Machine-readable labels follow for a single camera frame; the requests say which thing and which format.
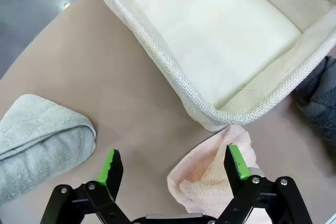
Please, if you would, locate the light blue towel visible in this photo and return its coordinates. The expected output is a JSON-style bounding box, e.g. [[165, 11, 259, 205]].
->
[[0, 93, 97, 205]]

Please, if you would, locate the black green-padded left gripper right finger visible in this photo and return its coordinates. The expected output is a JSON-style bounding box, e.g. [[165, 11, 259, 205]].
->
[[215, 144, 313, 224]]

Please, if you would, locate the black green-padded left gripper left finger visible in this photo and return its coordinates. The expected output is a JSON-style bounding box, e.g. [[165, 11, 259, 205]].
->
[[40, 149, 132, 224]]

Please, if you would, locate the dark grey towel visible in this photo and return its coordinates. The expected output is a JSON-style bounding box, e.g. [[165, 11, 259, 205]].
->
[[293, 56, 336, 146]]

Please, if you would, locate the cream fabric storage bin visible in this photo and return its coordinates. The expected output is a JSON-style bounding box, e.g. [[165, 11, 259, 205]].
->
[[88, 0, 336, 132]]

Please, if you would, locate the pink towel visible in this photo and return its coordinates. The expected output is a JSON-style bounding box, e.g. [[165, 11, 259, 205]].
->
[[167, 125, 274, 224]]

